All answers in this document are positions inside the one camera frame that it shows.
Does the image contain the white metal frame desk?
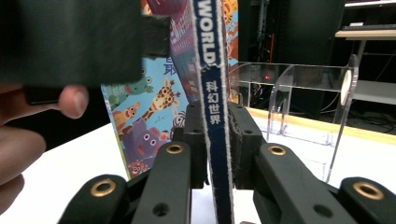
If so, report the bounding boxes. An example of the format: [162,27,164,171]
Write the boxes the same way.
[334,28,396,106]

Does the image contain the purple magazine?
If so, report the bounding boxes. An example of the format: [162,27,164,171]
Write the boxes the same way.
[146,0,235,224]

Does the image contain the black equipment rack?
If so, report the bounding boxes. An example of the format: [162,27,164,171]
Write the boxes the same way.
[237,0,347,110]

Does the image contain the white table cover sheet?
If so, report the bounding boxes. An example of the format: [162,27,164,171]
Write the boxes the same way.
[0,106,396,224]

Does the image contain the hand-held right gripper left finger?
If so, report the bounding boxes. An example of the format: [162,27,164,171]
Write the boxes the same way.
[172,101,209,190]

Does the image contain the black cable bundle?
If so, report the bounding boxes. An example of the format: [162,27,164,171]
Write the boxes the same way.
[321,104,396,135]

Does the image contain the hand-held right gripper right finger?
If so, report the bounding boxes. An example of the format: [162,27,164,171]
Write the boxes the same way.
[227,102,267,190]

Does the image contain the light blue picture book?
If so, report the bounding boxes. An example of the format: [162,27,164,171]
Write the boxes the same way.
[101,0,241,182]

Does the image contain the black keyboard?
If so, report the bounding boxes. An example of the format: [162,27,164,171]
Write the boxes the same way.
[341,22,396,32]

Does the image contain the clear acrylic book rack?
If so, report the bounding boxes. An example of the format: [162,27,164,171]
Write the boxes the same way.
[228,54,361,185]

